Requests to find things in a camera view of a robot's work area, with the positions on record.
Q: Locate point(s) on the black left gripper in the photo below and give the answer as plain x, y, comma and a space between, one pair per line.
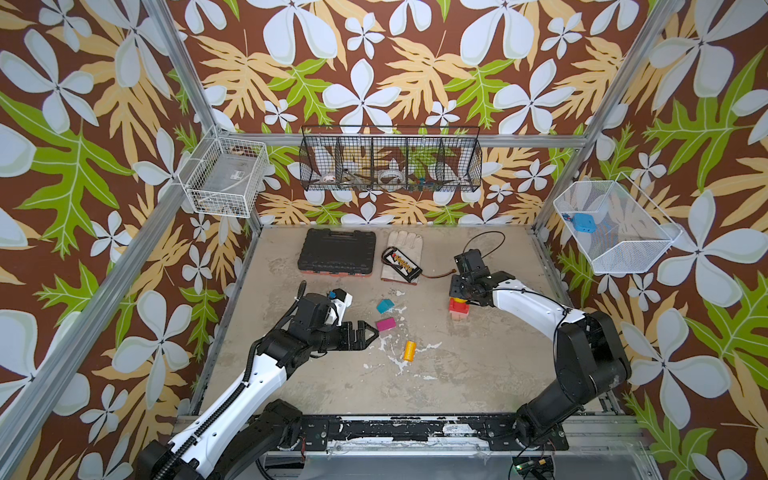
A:
361, 343

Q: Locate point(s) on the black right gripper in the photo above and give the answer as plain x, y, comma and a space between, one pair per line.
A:
463, 285

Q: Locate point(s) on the red arch wood block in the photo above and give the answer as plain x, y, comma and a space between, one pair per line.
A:
458, 308

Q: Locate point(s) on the orange cylinder wood block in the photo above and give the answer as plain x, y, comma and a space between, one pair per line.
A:
410, 351

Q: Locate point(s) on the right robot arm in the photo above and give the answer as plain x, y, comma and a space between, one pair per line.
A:
588, 356

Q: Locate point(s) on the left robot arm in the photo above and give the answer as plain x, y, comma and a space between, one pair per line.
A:
243, 423

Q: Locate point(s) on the magenta wood block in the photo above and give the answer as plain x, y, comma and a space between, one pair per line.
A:
386, 324

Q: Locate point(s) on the teal wood block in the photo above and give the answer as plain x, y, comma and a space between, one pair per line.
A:
385, 306

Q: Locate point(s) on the white work glove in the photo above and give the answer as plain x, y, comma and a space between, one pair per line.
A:
409, 246

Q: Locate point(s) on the black plastic tool case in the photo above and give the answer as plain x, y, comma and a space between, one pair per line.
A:
336, 252

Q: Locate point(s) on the blue object in basket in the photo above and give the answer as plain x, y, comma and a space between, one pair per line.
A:
581, 222

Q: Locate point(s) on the white tape roll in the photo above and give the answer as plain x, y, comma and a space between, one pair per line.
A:
390, 177

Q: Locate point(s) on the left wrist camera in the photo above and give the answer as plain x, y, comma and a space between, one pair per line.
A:
340, 301

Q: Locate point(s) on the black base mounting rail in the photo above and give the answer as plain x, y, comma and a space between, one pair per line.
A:
494, 431

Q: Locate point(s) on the white wire basket right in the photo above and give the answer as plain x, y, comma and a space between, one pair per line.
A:
633, 231

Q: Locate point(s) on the white wire basket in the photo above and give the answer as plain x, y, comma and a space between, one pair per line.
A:
223, 175
633, 231

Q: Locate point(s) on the aluminium frame rail right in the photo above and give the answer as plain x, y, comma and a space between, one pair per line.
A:
609, 403

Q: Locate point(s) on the aluminium frame rail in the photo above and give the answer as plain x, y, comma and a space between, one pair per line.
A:
36, 402
609, 403

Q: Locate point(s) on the black wire basket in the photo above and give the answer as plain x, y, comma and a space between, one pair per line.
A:
432, 158

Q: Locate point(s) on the white wire basket left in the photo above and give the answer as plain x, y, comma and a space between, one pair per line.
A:
223, 175

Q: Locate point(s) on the aluminium frame rail left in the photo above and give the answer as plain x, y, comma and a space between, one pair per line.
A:
36, 402

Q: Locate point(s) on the aluminium frame post right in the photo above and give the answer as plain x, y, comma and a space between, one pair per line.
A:
629, 68

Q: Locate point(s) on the aluminium frame post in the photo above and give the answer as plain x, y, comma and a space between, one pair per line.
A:
188, 79
629, 68

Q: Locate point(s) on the aluminium frame post left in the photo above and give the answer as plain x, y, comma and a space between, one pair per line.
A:
188, 79

